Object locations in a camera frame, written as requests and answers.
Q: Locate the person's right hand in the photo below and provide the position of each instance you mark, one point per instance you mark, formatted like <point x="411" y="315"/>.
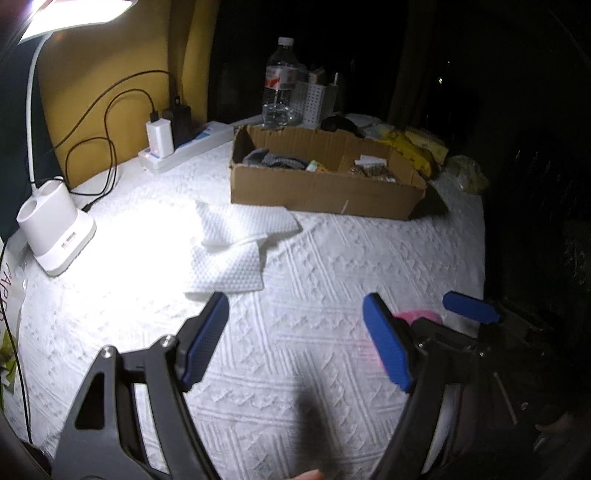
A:
<point x="561" y="423"/>

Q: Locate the person's left hand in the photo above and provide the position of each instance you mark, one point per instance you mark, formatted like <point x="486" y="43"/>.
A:
<point x="308" y="475"/>

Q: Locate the cardboard box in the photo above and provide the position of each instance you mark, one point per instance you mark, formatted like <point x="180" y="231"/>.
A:
<point x="323" y="194"/>

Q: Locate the pink plush toy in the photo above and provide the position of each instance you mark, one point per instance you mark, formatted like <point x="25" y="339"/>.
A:
<point x="415" y="315"/>

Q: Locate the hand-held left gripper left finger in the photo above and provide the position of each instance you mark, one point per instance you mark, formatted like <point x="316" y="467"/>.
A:
<point x="205" y="337"/>

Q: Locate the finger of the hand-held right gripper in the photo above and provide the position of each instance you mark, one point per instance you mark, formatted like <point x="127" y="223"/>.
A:
<point x="471" y="307"/>

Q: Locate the clear plastic water bottle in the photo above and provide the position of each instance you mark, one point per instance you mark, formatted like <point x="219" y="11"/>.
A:
<point x="279" y="83"/>

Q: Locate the white power strip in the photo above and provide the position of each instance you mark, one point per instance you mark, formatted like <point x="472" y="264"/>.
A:
<point x="198" y="141"/>

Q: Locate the pale yellow tissue packet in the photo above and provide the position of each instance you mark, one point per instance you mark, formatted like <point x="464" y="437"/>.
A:
<point x="431" y="143"/>

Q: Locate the white perforated pen holder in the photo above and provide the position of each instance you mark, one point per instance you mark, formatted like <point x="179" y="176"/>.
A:
<point x="314" y="99"/>

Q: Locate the yellow curtain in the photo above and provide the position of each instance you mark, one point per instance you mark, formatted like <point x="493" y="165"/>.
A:
<point x="92" y="55"/>

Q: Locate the pale yellow plastic bag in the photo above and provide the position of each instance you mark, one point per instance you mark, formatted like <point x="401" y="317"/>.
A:
<point x="466" y="173"/>

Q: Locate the dark teal cushion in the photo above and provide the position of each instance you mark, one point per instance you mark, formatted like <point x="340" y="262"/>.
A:
<point x="18" y="138"/>

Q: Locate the black power adapter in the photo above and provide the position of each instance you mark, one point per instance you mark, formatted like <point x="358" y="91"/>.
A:
<point x="179" y="122"/>

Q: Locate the dark metal bottle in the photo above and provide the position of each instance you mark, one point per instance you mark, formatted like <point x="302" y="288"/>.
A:
<point x="337" y="90"/>

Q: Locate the white textured tablecloth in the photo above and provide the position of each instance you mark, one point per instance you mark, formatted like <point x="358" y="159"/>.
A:
<point x="300" y="277"/>

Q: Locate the white embossed paper towel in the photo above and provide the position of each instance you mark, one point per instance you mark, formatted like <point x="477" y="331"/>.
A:
<point x="249" y="221"/>
<point x="226" y="272"/>

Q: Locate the grey quilted mitt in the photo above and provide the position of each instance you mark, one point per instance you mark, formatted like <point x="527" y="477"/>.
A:
<point x="272" y="160"/>

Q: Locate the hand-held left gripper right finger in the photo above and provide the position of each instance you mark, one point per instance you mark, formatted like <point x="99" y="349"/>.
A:
<point x="385" y="341"/>

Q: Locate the small beige green soft toy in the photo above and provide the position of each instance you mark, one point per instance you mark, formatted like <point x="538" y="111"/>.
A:
<point x="317" y="166"/>

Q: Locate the white tissue packet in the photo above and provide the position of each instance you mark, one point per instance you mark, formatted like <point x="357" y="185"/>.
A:
<point x="369" y="124"/>

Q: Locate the black round object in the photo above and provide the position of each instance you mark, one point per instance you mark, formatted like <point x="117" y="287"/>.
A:
<point x="339" y="124"/>

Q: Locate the brown fuzzy cloth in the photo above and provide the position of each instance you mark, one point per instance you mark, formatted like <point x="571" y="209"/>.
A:
<point x="374" y="173"/>

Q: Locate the white charger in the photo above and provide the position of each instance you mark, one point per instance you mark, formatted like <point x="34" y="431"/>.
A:
<point x="160" y="138"/>

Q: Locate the white desk lamp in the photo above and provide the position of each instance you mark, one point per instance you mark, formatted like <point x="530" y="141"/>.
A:
<point x="55" y="230"/>

